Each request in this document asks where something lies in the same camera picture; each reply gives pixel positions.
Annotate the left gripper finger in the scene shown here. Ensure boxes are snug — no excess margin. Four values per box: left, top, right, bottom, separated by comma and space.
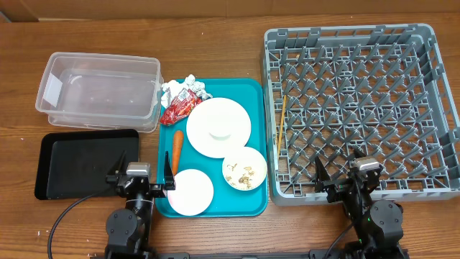
164, 151, 175, 191
105, 150, 126, 183

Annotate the small pink-white bowl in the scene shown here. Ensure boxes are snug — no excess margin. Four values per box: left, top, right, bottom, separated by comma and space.
167, 169, 214, 217

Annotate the large white plate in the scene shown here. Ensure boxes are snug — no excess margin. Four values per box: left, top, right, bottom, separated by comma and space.
186, 98, 252, 158

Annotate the white bowl with rice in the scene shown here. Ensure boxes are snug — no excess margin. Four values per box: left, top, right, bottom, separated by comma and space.
222, 147, 267, 191

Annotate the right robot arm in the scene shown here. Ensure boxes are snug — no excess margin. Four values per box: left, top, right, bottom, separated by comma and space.
314, 149, 409, 258

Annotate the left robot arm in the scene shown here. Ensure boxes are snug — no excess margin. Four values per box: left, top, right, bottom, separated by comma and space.
104, 153, 175, 258

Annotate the grey dishwasher rack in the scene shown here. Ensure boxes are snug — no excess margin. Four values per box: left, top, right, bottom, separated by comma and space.
262, 24, 459, 206

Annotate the black plastic tray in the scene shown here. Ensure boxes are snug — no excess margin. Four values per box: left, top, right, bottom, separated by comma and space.
34, 129, 140, 200

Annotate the orange carrot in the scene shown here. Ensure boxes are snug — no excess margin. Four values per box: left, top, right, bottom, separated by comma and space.
171, 130, 184, 176

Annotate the teal serving tray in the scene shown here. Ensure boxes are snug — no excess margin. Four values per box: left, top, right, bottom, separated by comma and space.
156, 78, 268, 217

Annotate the red snack wrapper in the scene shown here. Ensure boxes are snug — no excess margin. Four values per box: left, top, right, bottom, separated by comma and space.
160, 88, 203, 126

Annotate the wooden chopstick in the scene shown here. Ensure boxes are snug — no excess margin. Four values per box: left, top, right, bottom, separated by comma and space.
277, 95, 287, 158

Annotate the clear plastic storage bin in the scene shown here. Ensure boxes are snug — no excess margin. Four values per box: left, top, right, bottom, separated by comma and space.
35, 52, 164, 133

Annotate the crumpled white paper wad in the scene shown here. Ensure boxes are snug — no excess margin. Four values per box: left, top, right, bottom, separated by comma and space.
161, 74, 213, 108

